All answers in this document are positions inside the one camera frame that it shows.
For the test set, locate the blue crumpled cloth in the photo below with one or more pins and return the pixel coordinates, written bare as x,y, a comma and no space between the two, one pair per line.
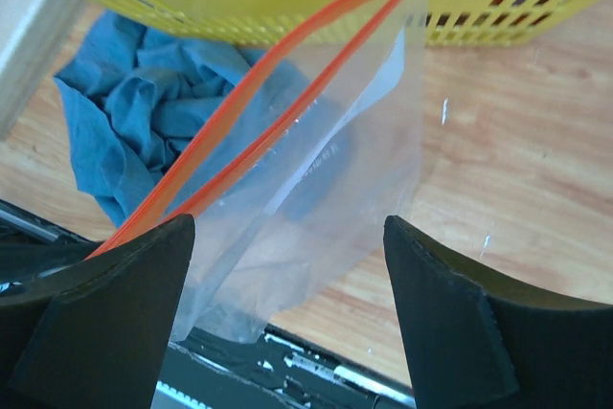
134,97

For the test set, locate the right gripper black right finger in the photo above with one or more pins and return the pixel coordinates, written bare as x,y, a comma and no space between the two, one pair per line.
474,337

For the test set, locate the clear zip bag orange seal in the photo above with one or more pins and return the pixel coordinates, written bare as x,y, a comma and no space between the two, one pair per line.
289,178

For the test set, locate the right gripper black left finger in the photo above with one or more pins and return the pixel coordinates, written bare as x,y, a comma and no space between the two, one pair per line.
84,329

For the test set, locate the wooden clothes rack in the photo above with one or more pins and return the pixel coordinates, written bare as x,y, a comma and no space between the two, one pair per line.
32,32

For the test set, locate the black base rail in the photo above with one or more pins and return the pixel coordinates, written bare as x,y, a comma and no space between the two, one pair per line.
279,370

